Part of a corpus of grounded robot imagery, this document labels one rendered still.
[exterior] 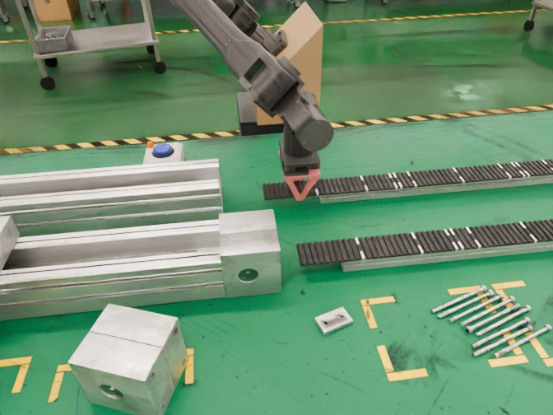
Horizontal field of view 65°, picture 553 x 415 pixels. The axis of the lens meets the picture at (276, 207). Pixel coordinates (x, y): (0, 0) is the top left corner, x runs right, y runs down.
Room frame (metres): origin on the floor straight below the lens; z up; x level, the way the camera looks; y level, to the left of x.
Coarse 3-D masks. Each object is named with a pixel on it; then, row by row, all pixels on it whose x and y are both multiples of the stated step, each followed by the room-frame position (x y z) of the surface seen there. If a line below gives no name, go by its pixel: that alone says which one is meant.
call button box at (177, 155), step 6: (174, 144) 0.84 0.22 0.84; (180, 144) 0.84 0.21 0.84; (150, 150) 0.82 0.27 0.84; (174, 150) 0.82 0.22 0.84; (180, 150) 0.82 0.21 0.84; (150, 156) 0.79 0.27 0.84; (156, 156) 0.79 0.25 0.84; (162, 156) 0.79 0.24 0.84; (168, 156) 0.79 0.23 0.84; (174, 156) 0.79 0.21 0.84; (180, 156) 0.79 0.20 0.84; (144, 162) 0.77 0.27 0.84; (150, 162) 0.77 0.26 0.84; (156, 162) 0.77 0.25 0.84; (162, 162) 0.77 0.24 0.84
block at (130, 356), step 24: (120, 312) 0.36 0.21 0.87; (144, 312) 0.36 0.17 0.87; (96, 336) 0.32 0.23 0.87; (120, 336) 0.32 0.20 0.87; (144, 336) 0.32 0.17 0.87; (168, 336) 0.32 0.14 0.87; (72, 360) 0.29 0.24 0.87; (96, 360) 0.29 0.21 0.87; (120, 360) 0.29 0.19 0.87; (144, 360) 0.29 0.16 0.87; (168, 360) 0.31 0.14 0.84; (96, 384) 0.28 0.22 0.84; (120, 384) 0.27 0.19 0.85; (144, 384) 0.26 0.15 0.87; (168, 384) 0.29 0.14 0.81; (120, 408) 0.27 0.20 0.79; (144, 408) 0.26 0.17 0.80
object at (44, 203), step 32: (0, 192) 0.67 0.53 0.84; (32, 192) 0.68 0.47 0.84; (64, 192) 0.64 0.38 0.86; (96, 192) 0.64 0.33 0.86; (128, 192) 0.63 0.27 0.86; (160, 192) 0.63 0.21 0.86; (192, 192) 0.64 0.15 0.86; (32, 224) 0.62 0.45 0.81; (64, 224) 0.61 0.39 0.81; (96, 224) 0.62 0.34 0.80; (128, 224) 0.63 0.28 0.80; (160, 224) 0.63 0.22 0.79
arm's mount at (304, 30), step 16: (304, 16) 1.19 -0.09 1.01; (288, 32) 1.19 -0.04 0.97; (304, 32) 1.10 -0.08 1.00; (320, 32) 1.05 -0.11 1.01; (288, 48) 1.11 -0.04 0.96; (304, 48) 1.05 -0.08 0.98; (320, 48) 1.05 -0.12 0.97; (304, 64) 1.05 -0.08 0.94; (320, 64) 1.05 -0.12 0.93; (304, 80) 1.05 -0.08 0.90; (320, 80) 1.05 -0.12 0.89; (256, 112) 1.06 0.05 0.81
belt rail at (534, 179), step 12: (492, 180) 0.73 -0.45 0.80; (504, 180) 0.74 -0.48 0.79; (516, 180) 0.74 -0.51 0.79; (528, 180) 0.74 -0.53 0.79; (540, 180) 0.74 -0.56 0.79; (552, 180) 0.74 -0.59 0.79; (372, 192) 0.70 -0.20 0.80; (384, 192) 0.71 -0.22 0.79; (396, 192) 0.71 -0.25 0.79; (408, 192) 0.71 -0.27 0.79; (420, 192) 0.71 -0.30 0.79; (432, 192) 0.72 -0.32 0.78; (444, 192) 0.72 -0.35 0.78
